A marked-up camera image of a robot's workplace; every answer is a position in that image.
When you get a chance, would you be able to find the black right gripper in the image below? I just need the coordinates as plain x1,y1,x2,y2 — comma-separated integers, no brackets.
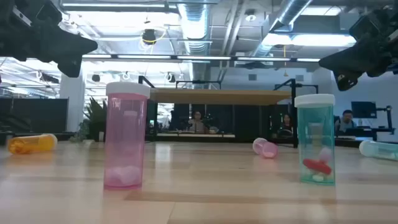
318,5,398,92

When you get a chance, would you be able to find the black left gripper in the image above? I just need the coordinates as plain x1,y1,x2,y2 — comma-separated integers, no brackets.
0,0,99,78

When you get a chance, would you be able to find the teal pill bottle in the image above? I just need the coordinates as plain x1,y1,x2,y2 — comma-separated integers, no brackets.
294,93,336,187
359,139,398,162

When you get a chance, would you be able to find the small orange pill bottle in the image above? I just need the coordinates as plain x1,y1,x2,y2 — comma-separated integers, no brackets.
7,133,58,156

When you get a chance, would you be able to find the pink pill bottle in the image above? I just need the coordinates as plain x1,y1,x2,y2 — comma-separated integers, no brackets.
103,82,151,190
252,137,279,159

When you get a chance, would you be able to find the black computer monitor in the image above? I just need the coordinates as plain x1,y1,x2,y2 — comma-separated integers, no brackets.
351,101,377,119

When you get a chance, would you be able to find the ceiling light panel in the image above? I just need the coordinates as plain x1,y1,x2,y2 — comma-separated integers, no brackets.
62,2,181,30
262,32,357,47

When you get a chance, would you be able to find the person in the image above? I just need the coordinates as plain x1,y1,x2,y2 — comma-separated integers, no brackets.
334,109,358,136
186,111,210,134
277,113,295,138

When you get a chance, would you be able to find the potted green succulent plant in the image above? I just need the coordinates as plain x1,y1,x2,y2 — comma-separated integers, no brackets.
68,96,108,143

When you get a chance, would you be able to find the black office partition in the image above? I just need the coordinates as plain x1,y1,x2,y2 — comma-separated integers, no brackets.
0,98,69,134

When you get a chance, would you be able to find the black rig camera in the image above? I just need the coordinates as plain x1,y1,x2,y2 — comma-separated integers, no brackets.
142,28,157,46

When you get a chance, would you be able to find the silver ventilation duct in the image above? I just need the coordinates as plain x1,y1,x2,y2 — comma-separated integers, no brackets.
248,0,315,60
177,0,213,82

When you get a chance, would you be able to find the black aluminium rig frame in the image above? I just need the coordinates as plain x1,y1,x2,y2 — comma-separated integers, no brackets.
82,53,321,63

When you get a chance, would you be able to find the wooden shelf with black frame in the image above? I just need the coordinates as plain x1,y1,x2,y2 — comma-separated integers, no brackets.
138,75,299,149

